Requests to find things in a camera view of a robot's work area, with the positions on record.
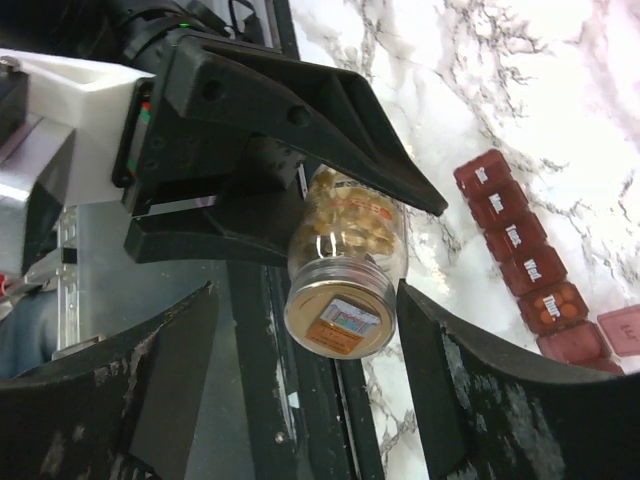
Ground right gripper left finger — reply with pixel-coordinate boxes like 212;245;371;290
1;283;219;479

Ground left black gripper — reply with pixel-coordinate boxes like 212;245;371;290
111;35;448;268

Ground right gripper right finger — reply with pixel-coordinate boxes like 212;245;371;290
397;283;639;479

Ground red weekly pill organizer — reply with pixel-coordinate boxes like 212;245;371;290
454;149;639;375

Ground clear pill bottle yellow pills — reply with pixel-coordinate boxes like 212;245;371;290
285;166;408;360

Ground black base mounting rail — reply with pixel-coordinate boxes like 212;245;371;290
224;0;396;480

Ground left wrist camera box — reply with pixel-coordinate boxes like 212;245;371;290
1;49;151;277

